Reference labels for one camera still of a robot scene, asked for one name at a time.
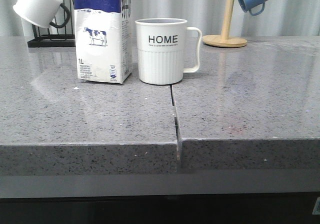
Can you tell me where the blue white milk carton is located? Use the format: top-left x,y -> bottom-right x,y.
74,0 -> 132,84

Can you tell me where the white HOME cup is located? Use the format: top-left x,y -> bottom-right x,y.
135,18 -> 203,85

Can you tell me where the wooden mug tree stand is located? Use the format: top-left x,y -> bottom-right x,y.
202,0 -> 247,48

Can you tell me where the white enamel mug left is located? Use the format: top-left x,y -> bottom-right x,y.
13,0 -> 71,28

